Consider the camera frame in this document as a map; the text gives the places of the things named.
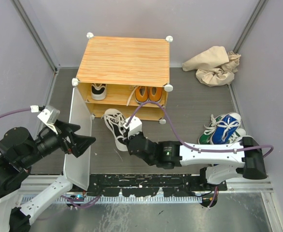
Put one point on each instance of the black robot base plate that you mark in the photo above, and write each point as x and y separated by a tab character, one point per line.
141	185

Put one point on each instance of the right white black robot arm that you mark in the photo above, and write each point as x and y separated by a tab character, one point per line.
241	159

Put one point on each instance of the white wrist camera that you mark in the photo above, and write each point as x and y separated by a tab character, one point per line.
48	116
134	127

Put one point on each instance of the slotted grey cable duct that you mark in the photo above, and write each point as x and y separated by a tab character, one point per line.
131	199

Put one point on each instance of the orange sneaker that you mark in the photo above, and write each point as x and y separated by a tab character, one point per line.
155	94
140	92

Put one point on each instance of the green sneaker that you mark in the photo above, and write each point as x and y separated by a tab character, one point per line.
204	139
237	135

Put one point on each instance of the black white sneaker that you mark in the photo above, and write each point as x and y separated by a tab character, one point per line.
115	120
98	91

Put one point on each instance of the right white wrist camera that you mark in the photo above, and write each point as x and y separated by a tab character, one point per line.
134	127

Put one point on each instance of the crumpled beige cloth bag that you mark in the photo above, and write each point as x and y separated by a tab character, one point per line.
214	67

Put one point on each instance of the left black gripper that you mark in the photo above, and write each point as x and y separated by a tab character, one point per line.
78	143

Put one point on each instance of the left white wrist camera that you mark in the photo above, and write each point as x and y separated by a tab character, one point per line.
48	116

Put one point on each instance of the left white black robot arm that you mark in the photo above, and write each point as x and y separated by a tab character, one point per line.
18	152

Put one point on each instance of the green sneaker lower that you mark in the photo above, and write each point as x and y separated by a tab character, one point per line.
237	135

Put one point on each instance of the wood grain shoe cabinet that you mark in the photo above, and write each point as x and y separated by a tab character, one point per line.
120	63

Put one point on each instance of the green sneaker left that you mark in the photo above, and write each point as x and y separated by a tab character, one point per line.
204	139

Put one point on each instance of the blue sneaker upper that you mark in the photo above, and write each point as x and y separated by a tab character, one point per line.
225	127

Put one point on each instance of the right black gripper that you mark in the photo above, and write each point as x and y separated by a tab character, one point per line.
140	134

